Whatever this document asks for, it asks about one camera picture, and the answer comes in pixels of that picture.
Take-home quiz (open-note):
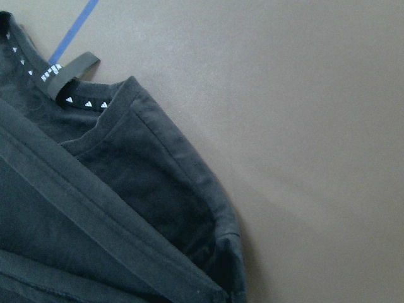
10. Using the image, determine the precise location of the black t-shirt with logo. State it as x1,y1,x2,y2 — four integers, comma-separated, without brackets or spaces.
1,11,246,302

